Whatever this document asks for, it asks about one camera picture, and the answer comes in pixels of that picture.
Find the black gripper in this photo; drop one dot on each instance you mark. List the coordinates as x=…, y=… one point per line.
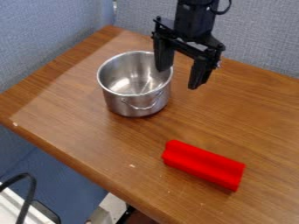
x=187, y=34

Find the red block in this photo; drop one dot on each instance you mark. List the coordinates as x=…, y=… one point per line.
x=203, y=164

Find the metal pot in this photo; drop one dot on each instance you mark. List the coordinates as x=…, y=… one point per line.
x=136, y=90

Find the white box under table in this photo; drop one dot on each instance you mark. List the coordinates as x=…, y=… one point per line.
x=38, y=213

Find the white table leg bracket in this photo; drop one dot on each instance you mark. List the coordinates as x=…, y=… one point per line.
x=112, y=211

